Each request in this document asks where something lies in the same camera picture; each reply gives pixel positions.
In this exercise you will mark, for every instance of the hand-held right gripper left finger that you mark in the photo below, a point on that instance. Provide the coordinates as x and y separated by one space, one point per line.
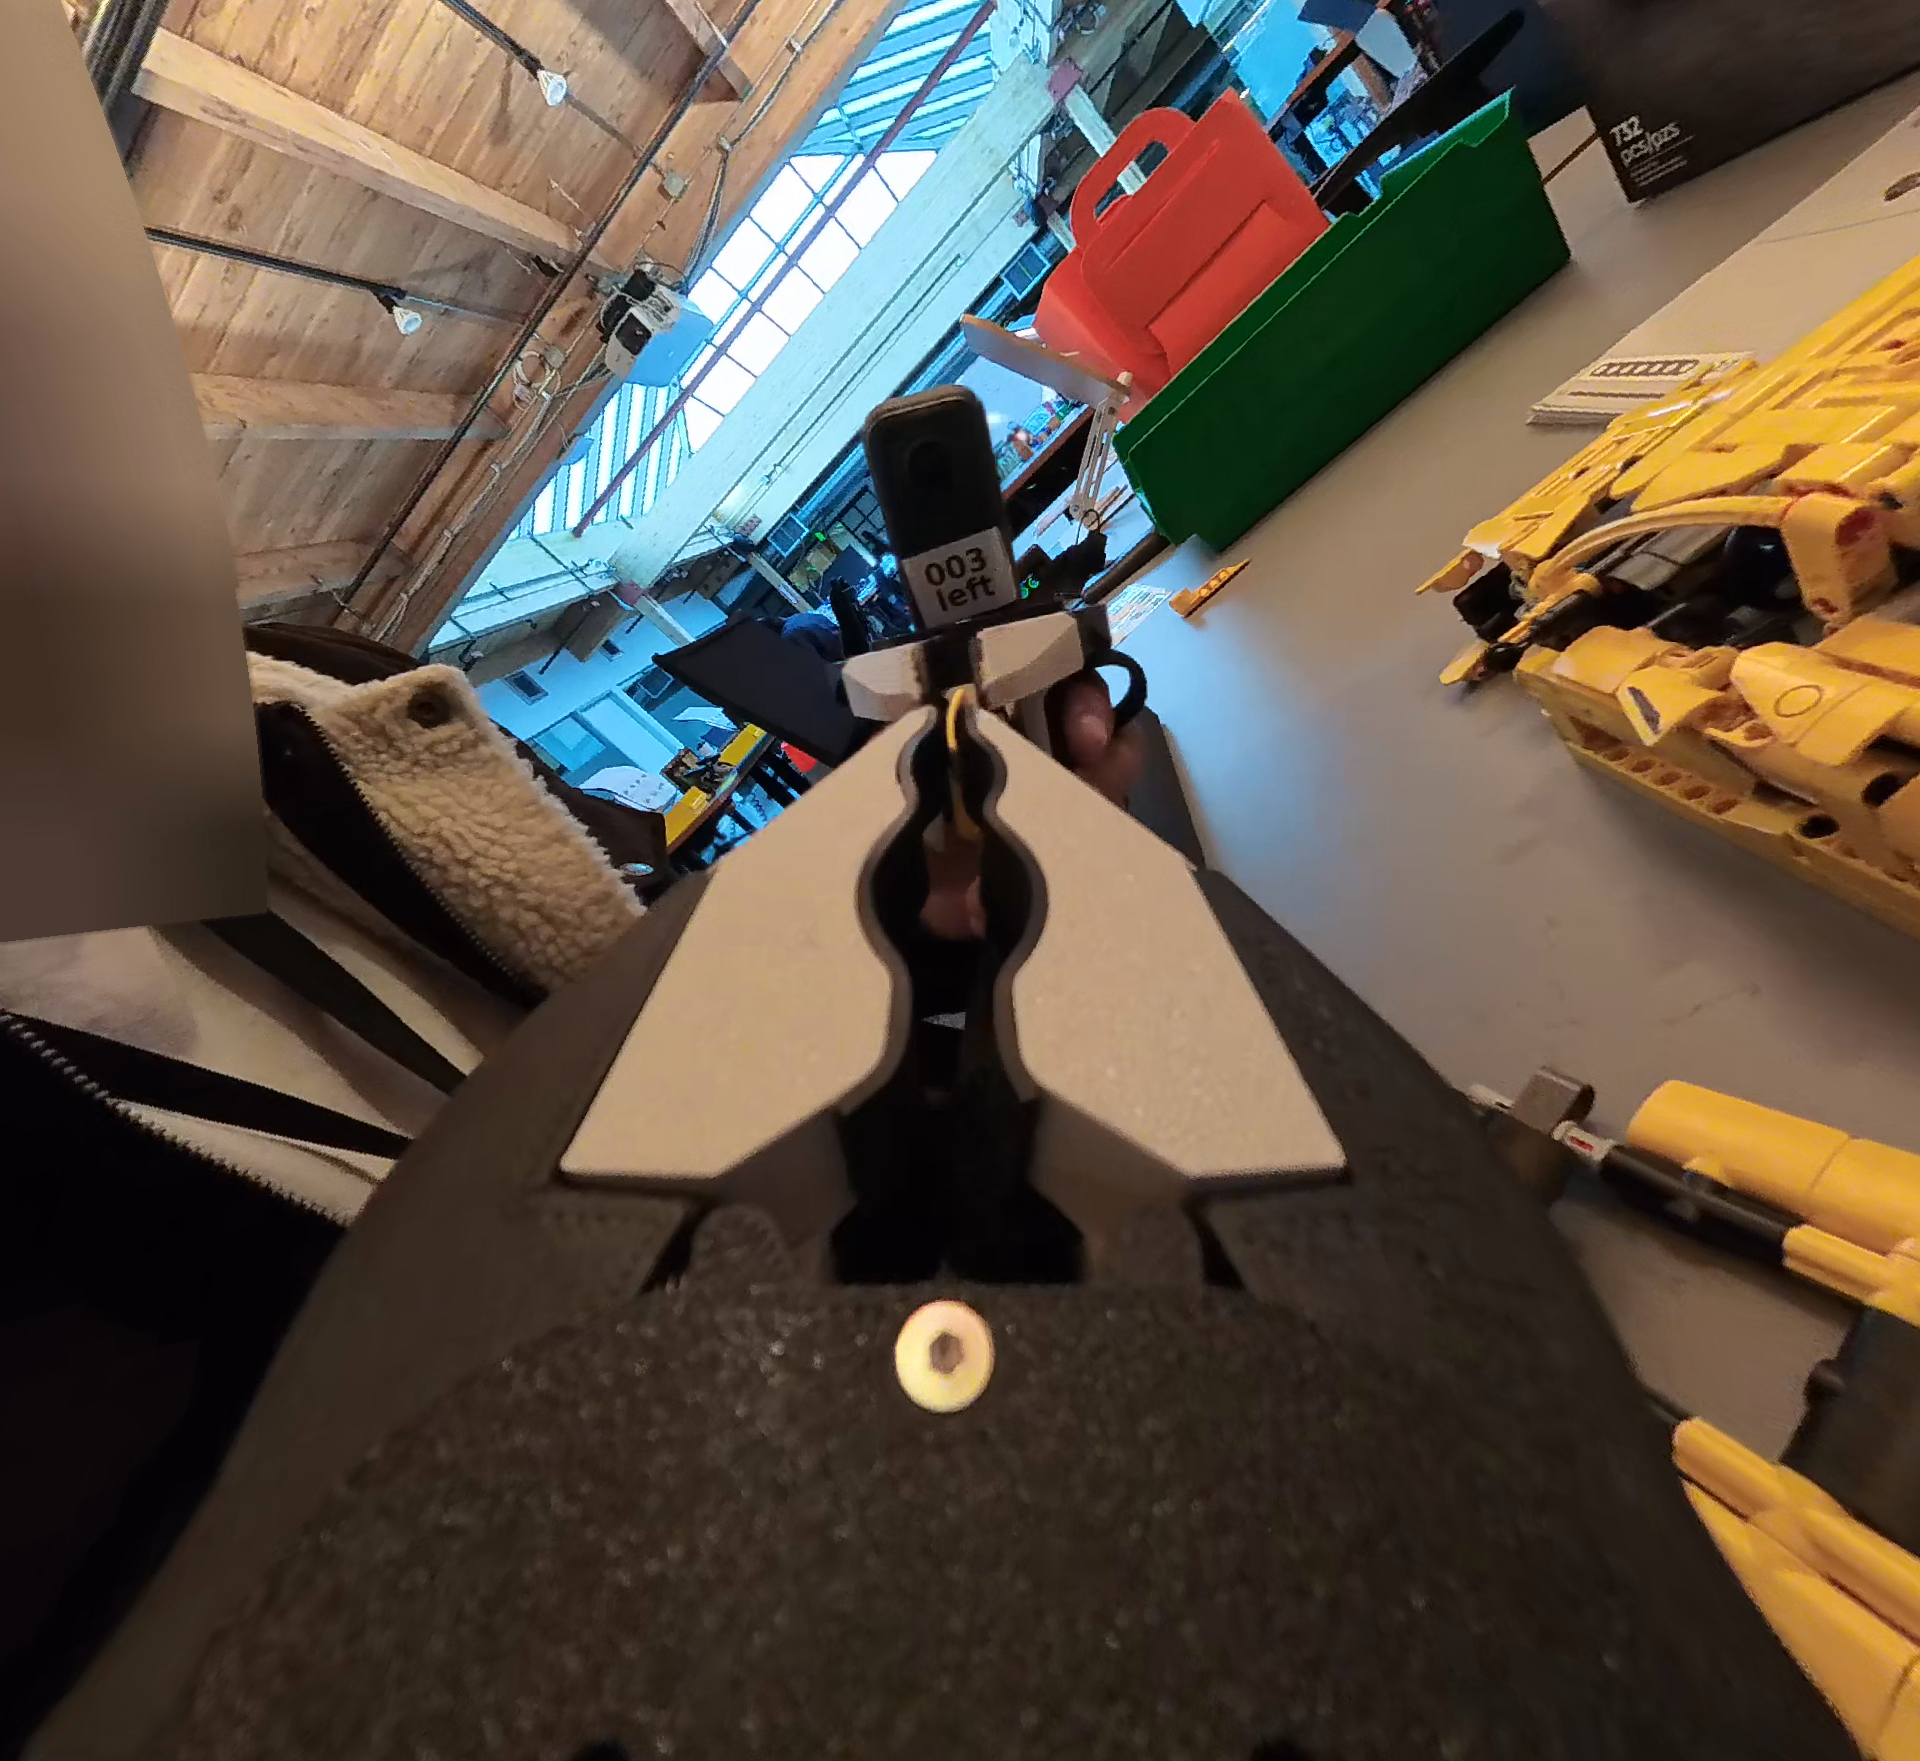
734 1026

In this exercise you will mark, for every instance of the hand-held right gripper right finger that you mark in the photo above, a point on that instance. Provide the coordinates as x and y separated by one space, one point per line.
1168 1026

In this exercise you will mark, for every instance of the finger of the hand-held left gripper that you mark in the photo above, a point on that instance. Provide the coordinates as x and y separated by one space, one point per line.
1027 659
893 683

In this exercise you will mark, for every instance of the yellow brick door panel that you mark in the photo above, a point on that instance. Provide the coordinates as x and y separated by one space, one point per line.
961 740

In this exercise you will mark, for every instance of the yellow brick car model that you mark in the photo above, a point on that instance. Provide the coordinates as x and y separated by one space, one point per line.
1724 440

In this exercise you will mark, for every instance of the person's left hand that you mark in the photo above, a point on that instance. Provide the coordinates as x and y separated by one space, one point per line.
1091 729

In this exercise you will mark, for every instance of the wooden document stand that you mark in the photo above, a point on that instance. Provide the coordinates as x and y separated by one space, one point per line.
1034 357

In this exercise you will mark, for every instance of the ceiling mounted device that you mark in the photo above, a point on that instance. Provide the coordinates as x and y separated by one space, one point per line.
638 322

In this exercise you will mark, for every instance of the red plastic carry case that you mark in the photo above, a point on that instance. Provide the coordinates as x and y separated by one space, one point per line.
1201 247

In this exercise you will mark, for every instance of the green storage bin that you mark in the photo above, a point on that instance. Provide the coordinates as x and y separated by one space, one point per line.
1350 367

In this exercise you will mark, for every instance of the ceiling track spotlight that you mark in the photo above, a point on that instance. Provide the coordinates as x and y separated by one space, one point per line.
553 87
403 317

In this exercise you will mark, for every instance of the yellow brick rear subassembly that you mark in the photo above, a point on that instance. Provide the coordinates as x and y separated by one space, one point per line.
1724 1148

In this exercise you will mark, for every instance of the open instruction booklet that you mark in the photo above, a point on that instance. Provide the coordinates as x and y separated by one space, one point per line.
1800 291

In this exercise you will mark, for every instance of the dark toy car set box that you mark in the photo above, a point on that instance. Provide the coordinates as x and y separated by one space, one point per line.
1724 66

